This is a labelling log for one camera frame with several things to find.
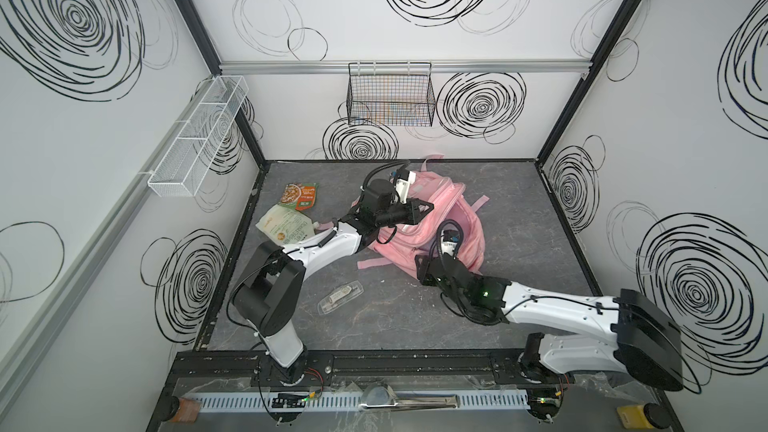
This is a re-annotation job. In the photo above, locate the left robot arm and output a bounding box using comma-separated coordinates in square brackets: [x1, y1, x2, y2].
[230, 179, 434, 384]

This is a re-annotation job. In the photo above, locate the pink student backpack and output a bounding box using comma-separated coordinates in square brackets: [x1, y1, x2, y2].
[314, 154, 490, 280]

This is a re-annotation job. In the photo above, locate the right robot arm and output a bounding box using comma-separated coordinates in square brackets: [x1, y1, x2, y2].
[415, 253, 684, 392]

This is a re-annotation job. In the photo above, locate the black wire wall basket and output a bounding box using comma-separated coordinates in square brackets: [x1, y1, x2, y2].
[345, 61, 437, 127]

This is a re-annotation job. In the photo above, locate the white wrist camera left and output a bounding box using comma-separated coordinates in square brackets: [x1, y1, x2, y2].
[393, 166, 416, 204]

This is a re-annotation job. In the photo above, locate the white green spout pouch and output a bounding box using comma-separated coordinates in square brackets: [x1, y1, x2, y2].
[256, 205, 315, 245]

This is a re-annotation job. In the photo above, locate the orange green food packet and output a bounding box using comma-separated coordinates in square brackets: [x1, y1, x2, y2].
[278, 183, 318, 211]

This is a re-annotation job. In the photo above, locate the brown black button box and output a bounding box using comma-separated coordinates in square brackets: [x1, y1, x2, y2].
[157, 396, 202, 423]

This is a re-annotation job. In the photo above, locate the white mesh wall shelf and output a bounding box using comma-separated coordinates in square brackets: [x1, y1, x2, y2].
[147, 75, 248, 198]

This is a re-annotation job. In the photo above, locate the white slotted cable duct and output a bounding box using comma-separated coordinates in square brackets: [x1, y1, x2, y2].
[186, 390, 530, 413]

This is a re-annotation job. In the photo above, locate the yellow black button box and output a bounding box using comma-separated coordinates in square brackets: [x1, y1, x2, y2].
[616, 403, 672, 430]

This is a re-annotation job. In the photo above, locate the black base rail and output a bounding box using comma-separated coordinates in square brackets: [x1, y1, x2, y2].
[170, 347, 652, 386]

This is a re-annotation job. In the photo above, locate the clear plastic packet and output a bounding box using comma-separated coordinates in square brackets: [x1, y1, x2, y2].
[318, 280, 364, 315]

